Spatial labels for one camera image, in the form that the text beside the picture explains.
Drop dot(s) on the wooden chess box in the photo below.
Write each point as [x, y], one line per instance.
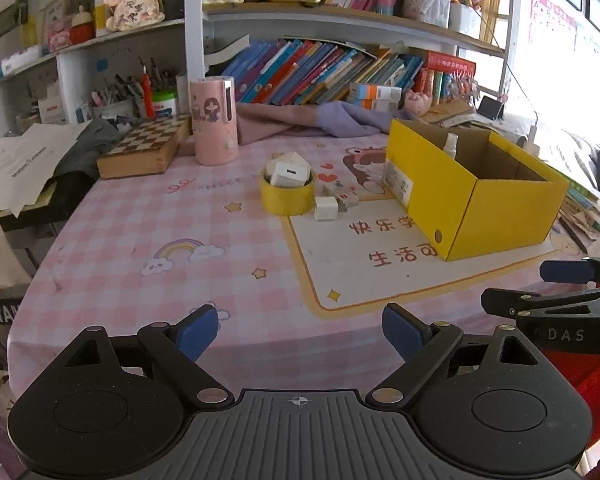
[146, 149]

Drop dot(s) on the white charger in roll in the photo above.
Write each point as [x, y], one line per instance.
[289, 175]

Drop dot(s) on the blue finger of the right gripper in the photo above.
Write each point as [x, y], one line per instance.
[567, 272]

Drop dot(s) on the white paper sheets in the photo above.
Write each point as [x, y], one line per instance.
[28, 161]

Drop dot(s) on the red book box set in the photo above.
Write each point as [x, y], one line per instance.
[445, 78]

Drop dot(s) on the white plug adapter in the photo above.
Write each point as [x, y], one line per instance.
[326, 208]

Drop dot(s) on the purple pink cloth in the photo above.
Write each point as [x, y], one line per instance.
[256, 122]

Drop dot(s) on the white bookshelf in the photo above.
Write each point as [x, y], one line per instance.
[193, 44]

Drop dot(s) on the white spray bottle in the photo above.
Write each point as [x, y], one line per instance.
[450, 146]

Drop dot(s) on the pink checked table mat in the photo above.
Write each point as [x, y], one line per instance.
[299, 300]

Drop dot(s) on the pink humidifier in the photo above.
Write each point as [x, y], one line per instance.
[214, 120]

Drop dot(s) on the lower row of books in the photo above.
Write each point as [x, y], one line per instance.
[298, 71]

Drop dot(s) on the clear stationery organizer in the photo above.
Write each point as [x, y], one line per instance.
[432, 12]

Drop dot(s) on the pen holder with pens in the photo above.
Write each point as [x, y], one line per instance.
[151, 93]

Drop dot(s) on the pink pig toy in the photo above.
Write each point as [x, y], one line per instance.
[417, 103]

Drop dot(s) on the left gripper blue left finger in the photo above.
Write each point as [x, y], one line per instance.
[175, 349]

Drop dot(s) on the yellow cardboard box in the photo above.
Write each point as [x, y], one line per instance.
[492, 197]

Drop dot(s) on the yellow tape roll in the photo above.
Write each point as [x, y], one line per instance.
[287, 202]

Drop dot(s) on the orange white box stack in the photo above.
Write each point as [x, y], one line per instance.
[375, 97]

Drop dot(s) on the small white red box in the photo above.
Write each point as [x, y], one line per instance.
[345, 198]

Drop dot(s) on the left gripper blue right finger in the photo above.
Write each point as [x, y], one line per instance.
[423, 348]

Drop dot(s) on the black phone stand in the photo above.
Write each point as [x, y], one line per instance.
[491, 108]

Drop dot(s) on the cream square case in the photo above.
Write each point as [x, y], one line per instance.
[292, 158]

